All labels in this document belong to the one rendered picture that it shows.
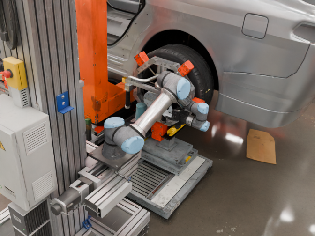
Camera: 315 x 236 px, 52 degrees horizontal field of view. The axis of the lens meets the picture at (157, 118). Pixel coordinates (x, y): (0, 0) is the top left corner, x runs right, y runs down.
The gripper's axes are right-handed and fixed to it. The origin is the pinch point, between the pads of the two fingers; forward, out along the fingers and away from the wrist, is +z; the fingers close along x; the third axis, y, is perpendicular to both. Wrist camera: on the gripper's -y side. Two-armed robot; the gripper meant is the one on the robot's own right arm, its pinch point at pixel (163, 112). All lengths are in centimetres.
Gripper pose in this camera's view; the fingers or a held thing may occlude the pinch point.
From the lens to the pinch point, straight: 238.3
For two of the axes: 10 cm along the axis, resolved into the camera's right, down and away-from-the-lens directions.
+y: 0.7, -8.5, -5.3
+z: -8.3, -3.4, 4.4
